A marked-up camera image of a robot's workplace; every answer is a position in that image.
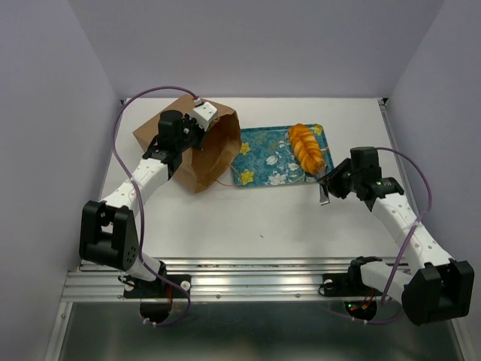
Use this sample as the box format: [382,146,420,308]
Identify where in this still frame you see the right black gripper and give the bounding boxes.
[315,157,361,199]

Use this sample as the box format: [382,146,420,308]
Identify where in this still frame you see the metal tongs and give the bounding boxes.
[316,167,330,206]

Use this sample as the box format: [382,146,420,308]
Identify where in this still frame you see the brown paper bag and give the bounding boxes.
[133,95,242,193]

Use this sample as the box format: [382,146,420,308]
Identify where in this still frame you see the long braided fake bread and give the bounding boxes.
[288,123,325,175]

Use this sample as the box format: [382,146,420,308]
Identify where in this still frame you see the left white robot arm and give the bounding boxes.
[79,102,218,296]

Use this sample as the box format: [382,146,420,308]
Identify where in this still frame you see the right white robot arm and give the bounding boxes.
[317,147,475,326]

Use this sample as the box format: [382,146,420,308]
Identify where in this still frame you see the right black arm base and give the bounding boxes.
[318,256,383,297]

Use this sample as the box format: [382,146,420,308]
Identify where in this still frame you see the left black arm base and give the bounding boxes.
[117,262,192,299]

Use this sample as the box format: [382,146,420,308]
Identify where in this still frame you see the teal floral tray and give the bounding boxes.
[231,126,320,188]

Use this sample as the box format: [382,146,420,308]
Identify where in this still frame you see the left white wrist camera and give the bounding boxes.
[189,98,218,132]

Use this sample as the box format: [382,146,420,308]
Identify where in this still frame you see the aluminium mounting rail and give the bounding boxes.
[61,257,352,303]

